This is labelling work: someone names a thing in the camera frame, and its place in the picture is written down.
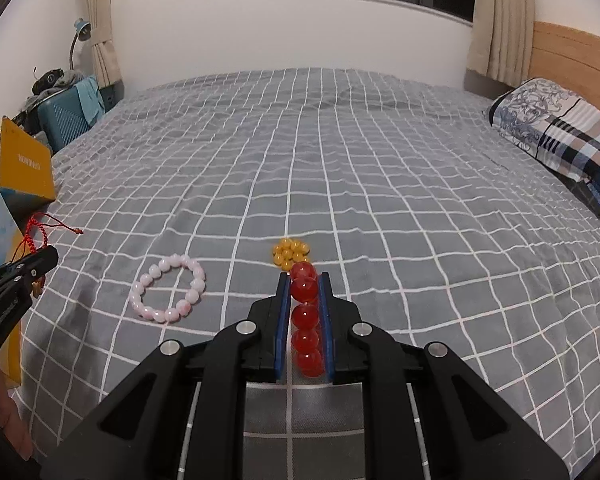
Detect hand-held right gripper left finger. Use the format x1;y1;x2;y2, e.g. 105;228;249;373
40;273;290;480

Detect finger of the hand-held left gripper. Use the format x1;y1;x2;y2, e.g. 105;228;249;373
0;245;60;291
0;272;47;311

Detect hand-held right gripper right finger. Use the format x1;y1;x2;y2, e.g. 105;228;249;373
317;273;568;480

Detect red bead bracelet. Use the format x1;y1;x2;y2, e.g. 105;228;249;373
289;261;327;377

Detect red string bracelet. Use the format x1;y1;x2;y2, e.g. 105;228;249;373
11;212;85;297

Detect blue and yellow cardboard box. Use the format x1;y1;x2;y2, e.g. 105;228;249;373
0;115;57;389

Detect person's left hand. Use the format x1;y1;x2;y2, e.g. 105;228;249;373
0;360;37;463

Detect yellow bead cluster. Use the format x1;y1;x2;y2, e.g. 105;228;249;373
272;238;312;269

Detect blue ribbed suitcase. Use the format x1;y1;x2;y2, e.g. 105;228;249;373
36;77;99;154

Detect teal cloth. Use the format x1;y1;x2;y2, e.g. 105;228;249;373
74;77;107;124

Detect black headset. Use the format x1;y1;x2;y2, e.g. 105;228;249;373
31;66;64;95

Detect blue desk lamp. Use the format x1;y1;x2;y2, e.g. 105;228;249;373
69;18;93;69

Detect beige curtain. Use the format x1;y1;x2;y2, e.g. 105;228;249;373
466;0;537;87
76;0;124;99

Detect blue plaid patterned pillow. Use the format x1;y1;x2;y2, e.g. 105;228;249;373
484;78;600;234

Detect wooden headboard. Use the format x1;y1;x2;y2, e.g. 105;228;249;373
527;20;600;111

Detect pale pink bead bracelet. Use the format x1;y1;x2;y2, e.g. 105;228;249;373
129;254;207;324

